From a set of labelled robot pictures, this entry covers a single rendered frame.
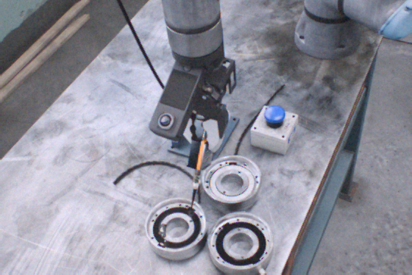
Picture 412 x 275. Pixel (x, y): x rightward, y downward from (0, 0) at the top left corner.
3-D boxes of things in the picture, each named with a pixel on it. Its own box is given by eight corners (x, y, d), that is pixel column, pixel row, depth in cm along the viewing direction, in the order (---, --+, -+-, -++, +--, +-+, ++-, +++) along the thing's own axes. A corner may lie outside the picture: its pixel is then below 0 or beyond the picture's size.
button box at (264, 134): (285, 156, 101) (285, 139, 98) (250, 145, 104) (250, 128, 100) (299, 126, 106) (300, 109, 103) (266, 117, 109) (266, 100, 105)
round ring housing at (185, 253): (185, 275, 86) (182, 262, 83) (136, 244, 91) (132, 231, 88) (221, 228, 92) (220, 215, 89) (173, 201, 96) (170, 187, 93)
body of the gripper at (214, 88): (238, 88, 85) (235, 27, 76) (216, 126, 80) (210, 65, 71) (195, 77, 87) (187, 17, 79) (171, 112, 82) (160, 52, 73)
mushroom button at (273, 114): (280, 139, 101) (280, 121, 97) (260, 133, 102) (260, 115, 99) (288, 125, 103) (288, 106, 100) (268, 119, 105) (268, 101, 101)
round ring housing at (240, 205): (262, 216, 93) (262, 203, 90) (201, 215, 94) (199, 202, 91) (261, 168, 100) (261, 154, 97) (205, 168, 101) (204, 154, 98)
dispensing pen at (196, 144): (177, 213, 90) (194, 118, 85) (188, 205, 93) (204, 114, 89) (189, 218, 89) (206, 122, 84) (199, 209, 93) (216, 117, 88)
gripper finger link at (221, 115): (233, 134, 83) (224, 93, 77) (229, 141, 83) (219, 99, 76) (207, 129, 85) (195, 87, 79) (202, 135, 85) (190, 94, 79)
